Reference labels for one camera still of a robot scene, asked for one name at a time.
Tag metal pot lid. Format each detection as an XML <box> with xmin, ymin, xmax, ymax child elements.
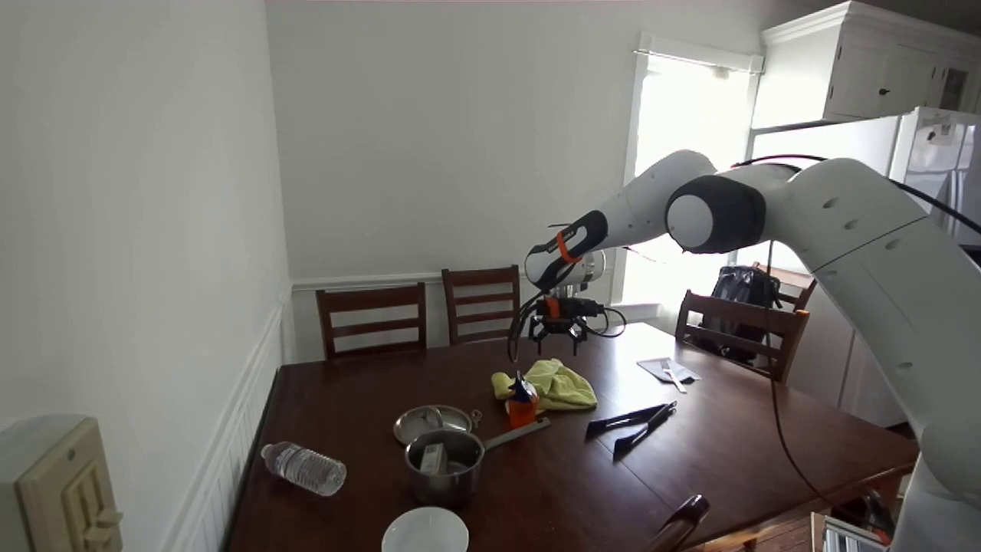
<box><xmin>390</xmin><ymin>402</ymin><xmax>480</xmax><ymax>447</ymax></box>

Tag white bowl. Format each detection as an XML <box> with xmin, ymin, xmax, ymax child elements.
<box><xmin>378</xmin><ymin>502</ymin><xmax>471</xmax><ymax>552</ymax></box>

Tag white refrigerator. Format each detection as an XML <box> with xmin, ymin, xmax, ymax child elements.
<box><xmin>747</xmin><ymin>105</ymin><xmax>981</xmax><ymax>433</ymax></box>

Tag grey block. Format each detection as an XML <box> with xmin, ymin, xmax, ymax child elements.
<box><xmin>415</xmin><ymin>439</ymin><xmax>454</xmax><ymax>477</ymax></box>

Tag black tongs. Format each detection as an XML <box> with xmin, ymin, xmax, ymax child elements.
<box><xmin>585</xmin><ymin>397</ymin><xmax>681</xmax><ymax>466</ymax></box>

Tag bright window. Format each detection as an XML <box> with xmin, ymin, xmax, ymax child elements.
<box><xmin>618</xmin><ymin>37</ymin><xmax>762</xmax><ymax>309</ymax></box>

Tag beige light switch plate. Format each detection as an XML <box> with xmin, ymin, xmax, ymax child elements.
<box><xmin>0</xmin><ymin>411</ymin><xmax>129</xmax><ymax>552</ymax></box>

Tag clear plastic bottle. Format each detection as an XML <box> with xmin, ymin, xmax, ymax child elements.
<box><xmin>258</xmin><ymin>439</ymin><xmax>349</xmax><ymax>501</ymax></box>

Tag metal saucepan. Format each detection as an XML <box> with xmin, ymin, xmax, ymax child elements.
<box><xmin>402</xmin><ymin>418</ymin><xmax>552</xmax><ymax>505</ymax></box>

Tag silver fork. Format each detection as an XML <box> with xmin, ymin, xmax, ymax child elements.
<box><xmin>662</xmin><ymin>361</ymin><xmax>692</xmax><ymax>397</ymax></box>

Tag orange cup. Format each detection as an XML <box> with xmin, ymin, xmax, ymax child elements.
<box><xmin>504</xmin><ymin>391</ymin><xmax>543</xmax><ymax>433</ymax></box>

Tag dark wooden chair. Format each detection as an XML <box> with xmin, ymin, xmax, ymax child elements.
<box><xmin>672</xmin><ymin>288</ymin><xmax>812</xmax><ymax>382</ymax></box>
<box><xmin>314</xmin><ymin>279</ymin><xmax>428</xmax><ymax>365</ymax></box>
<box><xmin>437</xmin><ymin>262</ymin><xmax>525</xmax><ymax>350</ymax></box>

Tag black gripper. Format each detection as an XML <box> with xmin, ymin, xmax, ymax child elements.
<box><xmin>526</xmin><ymin>290</ymin><xmax>607</xmax><ymax>360</ymax></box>

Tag white wall cabinet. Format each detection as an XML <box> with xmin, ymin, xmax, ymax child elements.
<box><xmin>752</xmin><ymin>0</ymin><xmax>981</xmax><ymax>129</ymax></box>

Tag black bag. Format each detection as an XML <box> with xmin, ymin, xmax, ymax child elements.
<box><xmin>712</xmin><ymin>262</ymin><xmax>787</xmax><ymax>309</ymax></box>

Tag green checked towel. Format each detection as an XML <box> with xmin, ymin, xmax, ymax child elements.
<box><xmin>489</xmin><ymin>356</ymin><xmax>602</xmax><ymax>413</ymax></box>

